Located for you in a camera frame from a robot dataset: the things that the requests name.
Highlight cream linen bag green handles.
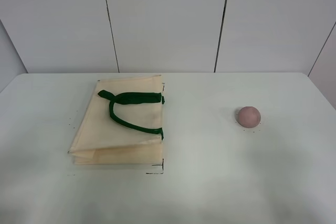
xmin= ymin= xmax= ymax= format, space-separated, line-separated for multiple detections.
xmin=68 ymin=75 xmax=164 ymax=165

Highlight pink peach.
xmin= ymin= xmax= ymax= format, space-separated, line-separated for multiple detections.
xmin=235 ymin=106 xmax=261 ymax=129

